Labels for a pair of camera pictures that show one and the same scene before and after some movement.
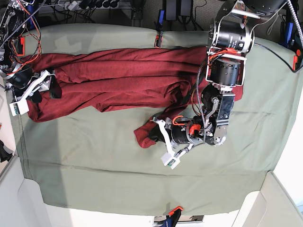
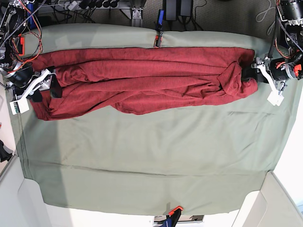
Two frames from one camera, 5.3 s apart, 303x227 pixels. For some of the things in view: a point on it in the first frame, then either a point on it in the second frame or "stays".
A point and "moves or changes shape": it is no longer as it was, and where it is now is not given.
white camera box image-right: x=170 y=160 → x=274 y=98
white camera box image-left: x=19 y=108 stays
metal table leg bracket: x=136 y=14 stays
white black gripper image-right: x=161 y=124 → x=247 y=73
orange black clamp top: x=158 y=40 stays
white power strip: x=71 y=6 stays
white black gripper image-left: x=42 y=83 stays
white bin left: x=22 y=201 stays
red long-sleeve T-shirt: x=170 y=79 moves or changes shape
